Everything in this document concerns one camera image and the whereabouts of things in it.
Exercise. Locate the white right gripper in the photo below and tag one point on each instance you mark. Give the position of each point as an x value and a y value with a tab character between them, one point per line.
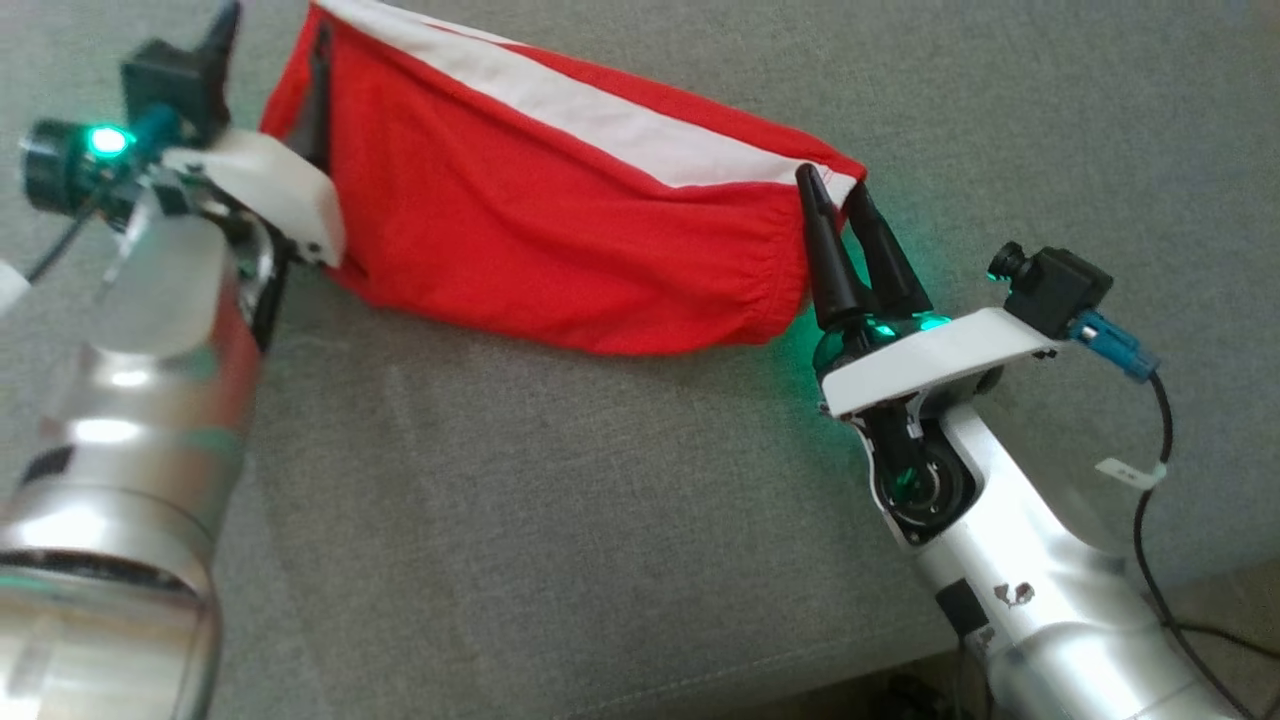
940	360

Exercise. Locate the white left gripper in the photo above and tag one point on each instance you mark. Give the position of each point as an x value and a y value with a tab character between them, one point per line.
275	190

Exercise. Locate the red shorts with white stripe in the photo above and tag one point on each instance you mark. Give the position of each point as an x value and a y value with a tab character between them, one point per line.
520	230

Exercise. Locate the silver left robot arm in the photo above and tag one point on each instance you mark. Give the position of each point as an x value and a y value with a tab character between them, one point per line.
130	430

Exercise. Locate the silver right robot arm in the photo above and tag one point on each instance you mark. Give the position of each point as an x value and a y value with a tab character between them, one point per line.
1040	590

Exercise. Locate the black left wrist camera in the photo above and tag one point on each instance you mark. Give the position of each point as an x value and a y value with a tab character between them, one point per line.
175	85

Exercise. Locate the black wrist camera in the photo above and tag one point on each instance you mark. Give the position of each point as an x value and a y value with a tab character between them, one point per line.
1060	285
175	85

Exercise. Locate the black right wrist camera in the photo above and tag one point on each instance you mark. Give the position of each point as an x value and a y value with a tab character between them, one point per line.
1060	285

